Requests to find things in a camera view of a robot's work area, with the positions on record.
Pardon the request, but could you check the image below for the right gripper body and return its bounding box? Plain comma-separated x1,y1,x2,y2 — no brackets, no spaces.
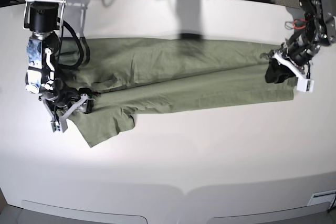
39,88,94,121

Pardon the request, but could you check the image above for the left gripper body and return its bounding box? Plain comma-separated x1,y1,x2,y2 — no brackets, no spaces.
261,36,322,76

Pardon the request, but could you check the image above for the green T-shirt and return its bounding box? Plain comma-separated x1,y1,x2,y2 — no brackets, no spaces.
62,38,297,147

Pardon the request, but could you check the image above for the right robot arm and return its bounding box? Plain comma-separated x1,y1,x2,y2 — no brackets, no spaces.
23,0,93,132

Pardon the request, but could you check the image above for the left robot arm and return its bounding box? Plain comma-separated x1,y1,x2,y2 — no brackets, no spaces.
265,0,335,83

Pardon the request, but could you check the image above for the white label sticker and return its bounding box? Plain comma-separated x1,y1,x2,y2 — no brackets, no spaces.
307,190,335,208

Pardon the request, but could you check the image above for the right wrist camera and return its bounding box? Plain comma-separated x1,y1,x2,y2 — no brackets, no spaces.
50,119,68,133

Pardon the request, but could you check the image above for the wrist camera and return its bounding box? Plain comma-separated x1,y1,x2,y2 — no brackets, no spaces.
297,78,314,93
50,119,68,133

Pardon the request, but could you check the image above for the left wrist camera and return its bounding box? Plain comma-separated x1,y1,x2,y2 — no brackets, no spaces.
297,78,314,93

